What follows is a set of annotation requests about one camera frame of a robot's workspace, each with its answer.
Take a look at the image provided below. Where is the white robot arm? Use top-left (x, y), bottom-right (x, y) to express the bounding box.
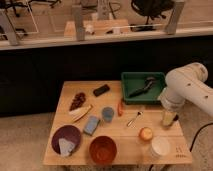
top-left (158, 62), bottom-right (213, 117)

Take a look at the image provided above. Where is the orange brown bowl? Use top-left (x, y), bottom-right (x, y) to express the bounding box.
top-left (89, 136), bottom-right (117, 165)

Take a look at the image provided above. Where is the grey cloth in bowl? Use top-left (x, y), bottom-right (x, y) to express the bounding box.
top-left (59, 138), bottom-right (75, 157)

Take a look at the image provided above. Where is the black rectangular block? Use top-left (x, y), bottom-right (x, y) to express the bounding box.
top-left (93, 84), bottom-right (110, 97)

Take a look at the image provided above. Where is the orange carrot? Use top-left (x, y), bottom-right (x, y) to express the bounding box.
top-left (117, 99), bottom-right (123, 116)

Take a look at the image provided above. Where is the blue cup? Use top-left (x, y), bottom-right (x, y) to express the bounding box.
top-left (102, 107), bottom-right (114, 122)

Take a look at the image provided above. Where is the green plastic tray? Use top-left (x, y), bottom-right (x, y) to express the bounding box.
top-left (121, 72), bottom-right (166, 105)

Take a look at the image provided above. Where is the pale banana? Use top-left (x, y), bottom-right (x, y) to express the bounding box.
top-left (69, 105), bottom-right (92, 122)

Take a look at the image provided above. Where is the metal spoon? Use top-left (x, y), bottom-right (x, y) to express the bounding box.
top-left (126, 111), bottom-right (143, 127)

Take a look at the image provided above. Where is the red yellow apple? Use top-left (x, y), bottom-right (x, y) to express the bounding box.
top-left (139, 127), bottom-right (153, 141)

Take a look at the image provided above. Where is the small metal cup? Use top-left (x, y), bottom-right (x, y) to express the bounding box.
top-left (162, 111), bottom-right (179, 126)

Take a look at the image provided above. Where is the black office chair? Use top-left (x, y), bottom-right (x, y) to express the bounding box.
top-left (131, 0), bottom-right (174, 23)

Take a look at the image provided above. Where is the black cable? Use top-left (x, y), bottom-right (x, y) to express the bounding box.
top-left (189, 121), bottom-right (213, 152)

